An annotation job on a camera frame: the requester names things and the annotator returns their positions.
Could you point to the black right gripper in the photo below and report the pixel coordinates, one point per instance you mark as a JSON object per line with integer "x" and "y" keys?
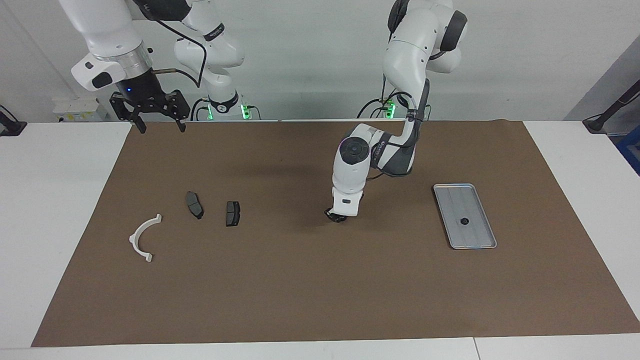
{"x": 140, "y": 97}

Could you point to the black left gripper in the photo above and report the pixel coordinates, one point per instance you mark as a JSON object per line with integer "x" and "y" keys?
{"x": 330, "y": 213}

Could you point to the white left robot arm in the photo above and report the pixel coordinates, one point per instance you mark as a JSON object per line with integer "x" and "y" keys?
{"x": 350, "y": 170}

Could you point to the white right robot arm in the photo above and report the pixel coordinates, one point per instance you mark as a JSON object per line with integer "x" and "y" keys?
{"x": 105, "y": 30}

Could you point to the silver metal tray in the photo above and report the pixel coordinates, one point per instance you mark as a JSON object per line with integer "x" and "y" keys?
{"x": 452, "y": 200}

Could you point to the brown table mat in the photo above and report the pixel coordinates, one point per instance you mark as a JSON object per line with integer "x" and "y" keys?
{"x": 300, "y": 290}

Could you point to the elongated grey brake pad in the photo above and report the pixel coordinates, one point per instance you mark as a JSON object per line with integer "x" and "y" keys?
{"x": 193, "y": 202}

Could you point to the white power strip box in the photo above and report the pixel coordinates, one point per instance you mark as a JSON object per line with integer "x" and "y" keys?
{"x": 75, "y": 107}

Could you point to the rectangular grey brake pad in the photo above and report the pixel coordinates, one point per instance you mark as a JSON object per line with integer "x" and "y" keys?
{"x": 233, "y": 215}

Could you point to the blue crate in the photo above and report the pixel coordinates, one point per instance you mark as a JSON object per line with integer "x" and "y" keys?
{"x": 631, "y": 150}

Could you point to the white semicircular plastic bracket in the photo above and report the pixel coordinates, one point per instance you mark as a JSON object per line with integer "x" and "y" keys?
{"x": 133, "y": 240}

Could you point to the black table clamp mount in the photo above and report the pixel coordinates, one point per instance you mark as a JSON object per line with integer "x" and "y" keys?
{"x": 10, "y": 126}

